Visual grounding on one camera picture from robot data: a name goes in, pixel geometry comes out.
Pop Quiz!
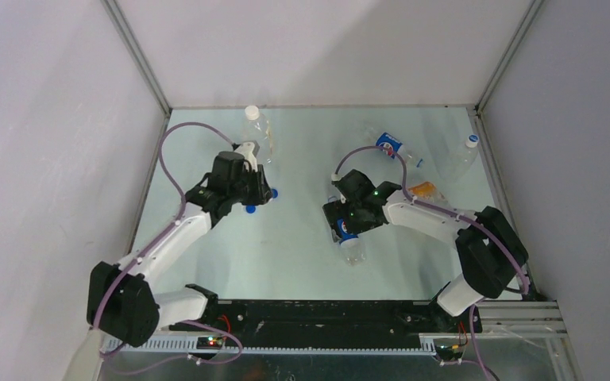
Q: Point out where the Pepsi bottle blue label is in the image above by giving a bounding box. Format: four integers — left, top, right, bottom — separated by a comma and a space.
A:
363, 125, 423, 168

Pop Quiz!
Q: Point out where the controller board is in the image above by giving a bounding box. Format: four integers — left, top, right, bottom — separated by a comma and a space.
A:
434, 344, 466, 366
195, 337, 225, 351

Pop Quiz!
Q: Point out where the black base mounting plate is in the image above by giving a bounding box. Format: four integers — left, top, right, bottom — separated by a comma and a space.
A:
199, 299, 482, 348

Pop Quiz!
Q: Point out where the clear unlabelled plastic bottle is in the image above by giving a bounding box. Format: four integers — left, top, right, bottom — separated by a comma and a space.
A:
439, 139, 478, 183

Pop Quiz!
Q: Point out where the white bottle cap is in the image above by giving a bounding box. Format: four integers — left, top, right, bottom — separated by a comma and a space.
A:
465, 134, 480, 148
245, 105, 261, 121

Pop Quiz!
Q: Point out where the cream label clear bottle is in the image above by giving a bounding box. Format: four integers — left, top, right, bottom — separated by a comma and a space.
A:
242, 111, 276, 165

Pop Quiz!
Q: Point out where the grey aluminium frame rail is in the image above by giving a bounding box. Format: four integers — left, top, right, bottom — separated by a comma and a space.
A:
466, 106, 583, 380

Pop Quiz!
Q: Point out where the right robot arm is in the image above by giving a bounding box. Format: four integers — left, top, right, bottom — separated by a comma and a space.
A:
322, 170, 528, 332

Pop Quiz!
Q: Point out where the white slotted cable duct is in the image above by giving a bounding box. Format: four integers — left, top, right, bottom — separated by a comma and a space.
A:
122, 336, 436, 356

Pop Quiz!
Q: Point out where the left controller board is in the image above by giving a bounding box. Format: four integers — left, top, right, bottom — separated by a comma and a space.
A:
195, 337, 225, 351

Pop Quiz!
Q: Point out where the right controller board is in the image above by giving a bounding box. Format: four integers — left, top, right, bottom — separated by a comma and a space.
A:
434, 344, 466, 366

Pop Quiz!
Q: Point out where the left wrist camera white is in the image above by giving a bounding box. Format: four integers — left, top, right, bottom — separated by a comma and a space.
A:
234, 140, 260, 171

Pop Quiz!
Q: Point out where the orange label plastic bottle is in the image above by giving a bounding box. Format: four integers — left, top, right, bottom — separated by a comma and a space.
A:
408, 182, 450, 208

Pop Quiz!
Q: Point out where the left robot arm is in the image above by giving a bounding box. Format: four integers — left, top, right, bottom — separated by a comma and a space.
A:
87, 144, 272, 347

